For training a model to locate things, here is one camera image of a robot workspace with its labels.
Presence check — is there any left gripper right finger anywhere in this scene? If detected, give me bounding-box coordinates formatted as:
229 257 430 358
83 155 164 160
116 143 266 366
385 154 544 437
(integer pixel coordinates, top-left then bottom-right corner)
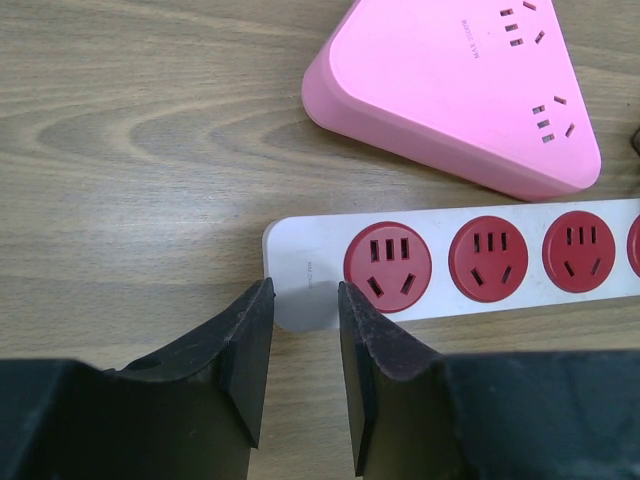
338 282 639 479

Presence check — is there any small pink charger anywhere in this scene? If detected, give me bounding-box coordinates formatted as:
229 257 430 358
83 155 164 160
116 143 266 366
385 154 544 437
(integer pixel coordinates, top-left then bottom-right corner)
630 129 640 154

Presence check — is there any pink triangular power socket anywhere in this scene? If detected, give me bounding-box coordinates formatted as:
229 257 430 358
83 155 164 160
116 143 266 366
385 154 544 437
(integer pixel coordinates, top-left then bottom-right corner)
301 0 601 201

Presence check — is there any white red power strip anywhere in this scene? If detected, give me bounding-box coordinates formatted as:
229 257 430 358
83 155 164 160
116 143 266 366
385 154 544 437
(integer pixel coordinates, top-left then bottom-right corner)
262 199 639 332

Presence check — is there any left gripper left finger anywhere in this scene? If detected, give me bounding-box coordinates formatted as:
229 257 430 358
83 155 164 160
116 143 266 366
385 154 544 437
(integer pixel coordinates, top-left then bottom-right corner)
1 279 275 479

